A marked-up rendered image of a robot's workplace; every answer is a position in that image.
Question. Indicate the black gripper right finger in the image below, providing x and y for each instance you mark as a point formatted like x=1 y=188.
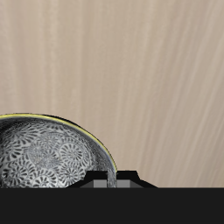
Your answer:
x=127 y=176

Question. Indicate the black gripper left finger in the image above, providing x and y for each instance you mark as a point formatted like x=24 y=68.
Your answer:
x=96 y=177

